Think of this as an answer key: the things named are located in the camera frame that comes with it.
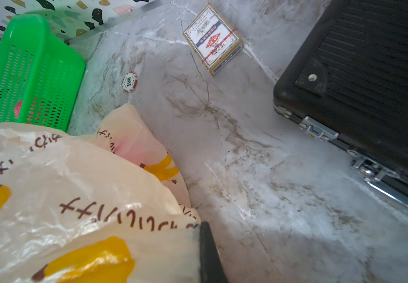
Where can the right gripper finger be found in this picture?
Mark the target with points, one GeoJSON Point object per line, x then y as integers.
{"type": "Point", "coordinates": [211, 269]}

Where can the poker chip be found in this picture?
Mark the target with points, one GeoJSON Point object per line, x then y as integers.
{"type": "Point", "coordinates": [129, 82]}

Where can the small card box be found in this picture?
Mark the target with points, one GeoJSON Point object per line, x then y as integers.
{"type": "Point", "coordinates": [213, 39]}

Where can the black flat box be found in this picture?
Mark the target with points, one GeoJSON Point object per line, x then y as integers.
{"type": "Point", "coordinates": [348, 85]}

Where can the green plastic mesh basket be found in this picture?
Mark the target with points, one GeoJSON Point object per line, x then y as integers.
{"type": "Point", "coordinates": [39, 69]}

